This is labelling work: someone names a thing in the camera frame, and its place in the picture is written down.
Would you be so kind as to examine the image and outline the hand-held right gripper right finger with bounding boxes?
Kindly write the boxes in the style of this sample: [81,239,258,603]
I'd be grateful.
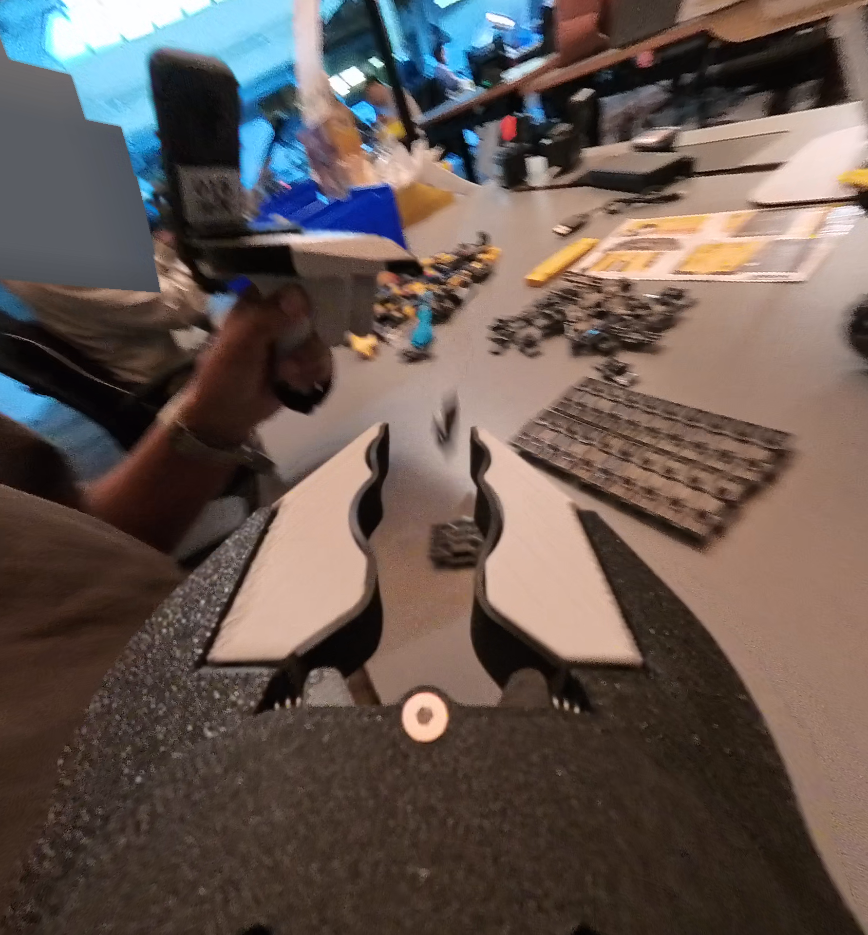
[469,427,644,671]

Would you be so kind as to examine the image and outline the long yellow brick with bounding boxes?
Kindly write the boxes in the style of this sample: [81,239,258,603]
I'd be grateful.
[525,237,602,287]

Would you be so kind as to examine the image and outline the pile of yellow black bricks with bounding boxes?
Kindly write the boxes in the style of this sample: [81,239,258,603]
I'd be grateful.
[346,232,504,362]

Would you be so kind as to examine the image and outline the black usb cable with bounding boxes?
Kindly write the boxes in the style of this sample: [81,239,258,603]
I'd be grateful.
[551,191,683,238]

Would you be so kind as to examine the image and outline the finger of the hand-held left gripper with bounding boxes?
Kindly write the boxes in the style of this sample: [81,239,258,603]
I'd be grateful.
[290,232,426,279]

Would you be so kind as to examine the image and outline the person's left forearm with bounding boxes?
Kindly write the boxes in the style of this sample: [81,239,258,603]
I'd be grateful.
[76,431,267,556]

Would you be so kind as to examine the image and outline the white book stand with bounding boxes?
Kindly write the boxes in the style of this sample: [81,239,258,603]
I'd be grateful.
[747,0,868,211]

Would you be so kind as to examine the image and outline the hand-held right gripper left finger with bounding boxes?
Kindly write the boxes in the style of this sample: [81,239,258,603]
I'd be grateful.
[206,422,391,667]

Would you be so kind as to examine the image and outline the blue plastic storage bin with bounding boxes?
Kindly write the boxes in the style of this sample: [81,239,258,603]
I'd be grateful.
[255,181,407,253]

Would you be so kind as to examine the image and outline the black power adapter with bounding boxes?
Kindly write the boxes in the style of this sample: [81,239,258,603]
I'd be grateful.
[584,153,698,192]

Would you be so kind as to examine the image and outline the yellow black sticker sheet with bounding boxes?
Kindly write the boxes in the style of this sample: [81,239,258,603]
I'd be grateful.
[573,206,855,282]

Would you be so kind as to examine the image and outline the short dark grey track strip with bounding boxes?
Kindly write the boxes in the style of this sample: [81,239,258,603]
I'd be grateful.
[428,515,488,571]

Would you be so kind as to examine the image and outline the yellow plastic bin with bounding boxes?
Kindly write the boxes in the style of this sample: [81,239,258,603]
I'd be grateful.
[397,181,455,227]

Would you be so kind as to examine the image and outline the dark grey track link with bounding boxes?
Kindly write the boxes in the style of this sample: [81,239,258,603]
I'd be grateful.
[430,393,466,460]

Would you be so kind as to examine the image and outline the person's left hand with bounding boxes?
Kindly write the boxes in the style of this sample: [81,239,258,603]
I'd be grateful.
[184,281,333,441]

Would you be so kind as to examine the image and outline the teal brick separator tool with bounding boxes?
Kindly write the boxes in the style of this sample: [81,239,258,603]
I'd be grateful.
[405,301,439,353]

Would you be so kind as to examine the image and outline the pile of loose track links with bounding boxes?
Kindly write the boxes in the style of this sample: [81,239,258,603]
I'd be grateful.
[487,276,698,359]

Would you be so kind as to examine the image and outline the silver wristwatch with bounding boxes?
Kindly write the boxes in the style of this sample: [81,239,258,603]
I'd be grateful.
[155,400,278,474]

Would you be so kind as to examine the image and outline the brown leather bag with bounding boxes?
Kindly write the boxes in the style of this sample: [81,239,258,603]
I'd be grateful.
[557,0,612,51]

